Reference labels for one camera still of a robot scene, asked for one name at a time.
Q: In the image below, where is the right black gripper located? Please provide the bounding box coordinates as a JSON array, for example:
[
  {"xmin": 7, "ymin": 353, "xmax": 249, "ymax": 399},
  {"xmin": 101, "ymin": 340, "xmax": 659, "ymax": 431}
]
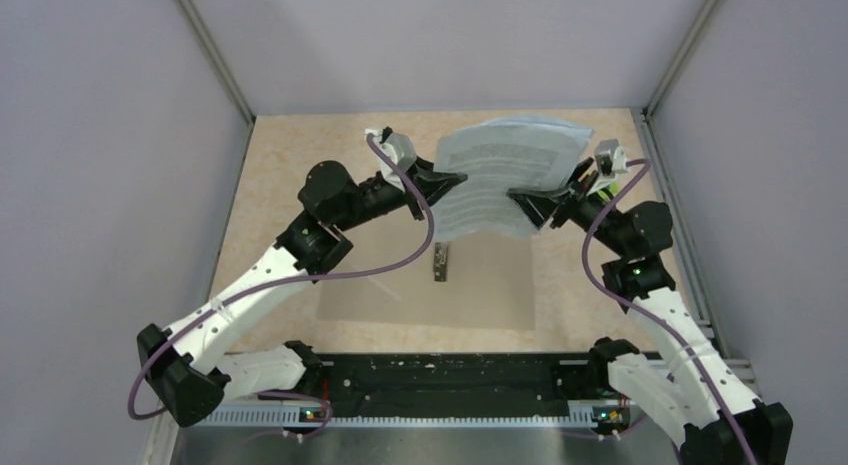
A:
[{"xmin": 508, "ymin": 157, "xmax": 631, "ymax": 257}]

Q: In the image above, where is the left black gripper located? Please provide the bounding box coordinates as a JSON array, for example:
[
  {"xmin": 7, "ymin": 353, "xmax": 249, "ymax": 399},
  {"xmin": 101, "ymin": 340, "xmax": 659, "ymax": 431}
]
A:
[{"xmin": 334, "ymin": 155, "xmax": 468, "ymax": 232}]

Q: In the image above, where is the white printed paper stack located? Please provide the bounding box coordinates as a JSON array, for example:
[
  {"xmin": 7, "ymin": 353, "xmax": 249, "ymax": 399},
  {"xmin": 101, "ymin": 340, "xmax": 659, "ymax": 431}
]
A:
[{"xmin": 431, "ymin": 114, "xmax": 595, "ymax": 242}]

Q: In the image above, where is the brown paper folder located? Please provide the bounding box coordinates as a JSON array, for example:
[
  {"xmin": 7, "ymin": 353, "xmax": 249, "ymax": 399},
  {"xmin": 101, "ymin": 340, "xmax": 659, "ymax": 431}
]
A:
[{"xmin": 317, "ymin": 231, "xmax": 535, "ymax": 330}]

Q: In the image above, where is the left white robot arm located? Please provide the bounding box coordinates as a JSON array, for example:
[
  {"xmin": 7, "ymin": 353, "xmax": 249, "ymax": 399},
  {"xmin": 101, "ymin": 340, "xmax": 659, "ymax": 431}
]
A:
[{"xmin": 137, "ymin": 160, "xmax": 424, "ymax": 427}]

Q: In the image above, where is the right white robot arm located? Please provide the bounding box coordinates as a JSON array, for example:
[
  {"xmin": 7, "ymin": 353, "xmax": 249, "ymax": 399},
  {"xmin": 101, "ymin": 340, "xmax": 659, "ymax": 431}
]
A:
[{"xmin": 507, "ymin": 158, "xmax": 793, "ymax": 464}]

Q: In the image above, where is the metal folder clip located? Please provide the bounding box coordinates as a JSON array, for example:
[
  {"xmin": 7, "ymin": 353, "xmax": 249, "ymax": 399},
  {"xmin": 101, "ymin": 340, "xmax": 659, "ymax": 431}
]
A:
[{"xmin": 432, "ymin": 242, "xmax": 449, "ymax": 282}]

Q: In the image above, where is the green block short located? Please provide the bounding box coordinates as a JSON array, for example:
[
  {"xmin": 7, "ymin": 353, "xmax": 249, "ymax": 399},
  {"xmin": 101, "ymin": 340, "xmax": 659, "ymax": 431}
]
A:
[{"xmin": 597, "ymin": 182, "xmax": 620, "ymax": 202}]

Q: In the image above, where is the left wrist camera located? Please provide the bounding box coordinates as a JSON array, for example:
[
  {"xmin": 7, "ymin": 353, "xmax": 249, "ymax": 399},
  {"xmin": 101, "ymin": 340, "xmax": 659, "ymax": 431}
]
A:
[{"xmin": 365, "ymin": 127, "xmax": 418, "ymax": 190}]

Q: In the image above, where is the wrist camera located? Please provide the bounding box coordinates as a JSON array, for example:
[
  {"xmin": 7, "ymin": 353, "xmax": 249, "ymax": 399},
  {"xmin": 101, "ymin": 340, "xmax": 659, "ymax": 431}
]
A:
[
  {"xmin": 365, "ymin": 127, "xmax": 418, "ymax": 190},
  {"xmin": 593, "ymin": 139, "xmax": 628, "ymax": 188}
]

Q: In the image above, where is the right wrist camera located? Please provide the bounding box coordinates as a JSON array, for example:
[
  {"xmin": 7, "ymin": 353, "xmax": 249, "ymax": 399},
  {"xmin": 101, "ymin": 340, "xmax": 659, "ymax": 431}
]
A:
[{"xmin": 593, "ymin": 139, "xmax": 628, "ymax": 188}]

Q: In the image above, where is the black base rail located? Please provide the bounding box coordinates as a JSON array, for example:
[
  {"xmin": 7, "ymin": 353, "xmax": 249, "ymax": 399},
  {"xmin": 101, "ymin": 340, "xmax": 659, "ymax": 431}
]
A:
[{"xmin": 294, "ymin": 352, "xmax": 636, "ymax": 426}]

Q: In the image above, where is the white slotted cable duct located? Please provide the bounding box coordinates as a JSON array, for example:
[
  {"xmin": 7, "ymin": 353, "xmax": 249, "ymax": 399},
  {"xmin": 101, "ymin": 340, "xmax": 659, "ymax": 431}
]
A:
[{"xmin": 197, "ymin": 402, "xmax": 597, "ymax": 429}]

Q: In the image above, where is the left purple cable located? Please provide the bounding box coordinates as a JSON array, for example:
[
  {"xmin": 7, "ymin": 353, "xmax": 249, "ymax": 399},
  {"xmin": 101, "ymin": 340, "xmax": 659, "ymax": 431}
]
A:
[{"xmin": 127, "ymin": 133, "xmax": 437, "ymax": 443}]

